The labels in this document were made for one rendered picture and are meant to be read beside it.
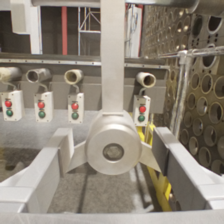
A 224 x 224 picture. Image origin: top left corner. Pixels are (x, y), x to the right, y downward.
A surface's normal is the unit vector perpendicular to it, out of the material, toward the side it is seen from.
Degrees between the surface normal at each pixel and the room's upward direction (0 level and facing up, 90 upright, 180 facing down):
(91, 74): 90
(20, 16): 90
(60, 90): 90
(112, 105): 90
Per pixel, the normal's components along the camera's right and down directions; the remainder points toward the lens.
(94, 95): 0.01, 0.29
